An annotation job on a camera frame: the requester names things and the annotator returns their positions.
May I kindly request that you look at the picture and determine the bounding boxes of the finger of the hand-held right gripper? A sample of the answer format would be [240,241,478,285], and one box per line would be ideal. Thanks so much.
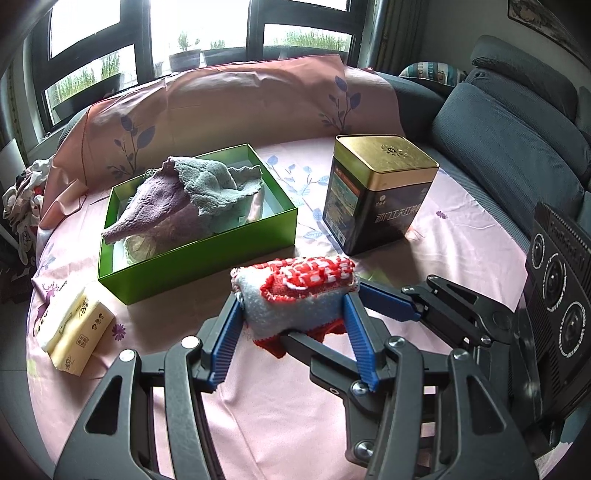
[358,274,515,349]
[279,330,439,467]

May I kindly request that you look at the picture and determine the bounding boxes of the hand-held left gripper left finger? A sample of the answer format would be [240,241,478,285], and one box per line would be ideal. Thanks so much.
[53,291,245,480]

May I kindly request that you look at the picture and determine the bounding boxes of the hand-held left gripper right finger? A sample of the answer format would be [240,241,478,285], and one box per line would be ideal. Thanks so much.
[342,292,539,480]

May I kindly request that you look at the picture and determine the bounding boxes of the red white blue towel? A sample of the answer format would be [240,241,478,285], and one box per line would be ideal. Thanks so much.
[230,255,361,360]

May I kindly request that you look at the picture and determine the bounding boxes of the green cardboard box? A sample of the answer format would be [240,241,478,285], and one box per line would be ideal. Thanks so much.
[97,143,298,306]

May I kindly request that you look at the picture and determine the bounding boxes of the lilac organza scrunchie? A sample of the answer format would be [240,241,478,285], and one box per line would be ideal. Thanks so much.
[124,233,160,261]

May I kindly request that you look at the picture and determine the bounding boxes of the purple fleece cloth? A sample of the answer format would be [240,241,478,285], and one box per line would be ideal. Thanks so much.
[102,168,218,245]

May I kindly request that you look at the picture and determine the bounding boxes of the grey-green fleece cloth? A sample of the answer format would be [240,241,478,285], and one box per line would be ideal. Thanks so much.
[164,156,264,232]

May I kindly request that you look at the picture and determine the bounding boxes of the pink floral bed sheet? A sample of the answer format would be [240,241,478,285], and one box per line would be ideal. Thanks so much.
[28,58,532,480]

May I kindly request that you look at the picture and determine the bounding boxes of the black tea tin gold lid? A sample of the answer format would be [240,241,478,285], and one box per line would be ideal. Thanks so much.
[322,134,440,256]

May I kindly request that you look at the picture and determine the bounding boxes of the grey sofa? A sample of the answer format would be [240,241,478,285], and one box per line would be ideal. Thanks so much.
[388,34,591,241]

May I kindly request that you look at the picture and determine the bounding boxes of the striped pillow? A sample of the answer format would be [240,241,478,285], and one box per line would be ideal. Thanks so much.
[399,62,467,86]

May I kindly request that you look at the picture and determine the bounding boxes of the pile of clothes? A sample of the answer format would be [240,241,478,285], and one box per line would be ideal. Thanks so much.
[2,157,54,241]

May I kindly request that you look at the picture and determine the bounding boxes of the grey curtain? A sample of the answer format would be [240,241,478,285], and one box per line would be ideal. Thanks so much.
[348,0,428,77]

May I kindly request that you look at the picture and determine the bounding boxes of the long planter with grass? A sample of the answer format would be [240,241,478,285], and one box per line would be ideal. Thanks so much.
[51,71,124,118]

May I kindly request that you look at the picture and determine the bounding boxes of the round pot with tall plants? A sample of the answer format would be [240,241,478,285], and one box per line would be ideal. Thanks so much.
[168,32,202,73]

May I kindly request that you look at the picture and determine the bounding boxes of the dark rectangular planter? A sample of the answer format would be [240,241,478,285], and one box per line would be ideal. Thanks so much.
[202,41,249,68]

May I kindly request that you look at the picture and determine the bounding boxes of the framed wall picture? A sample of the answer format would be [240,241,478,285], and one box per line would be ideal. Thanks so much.
[507,0,589,49]

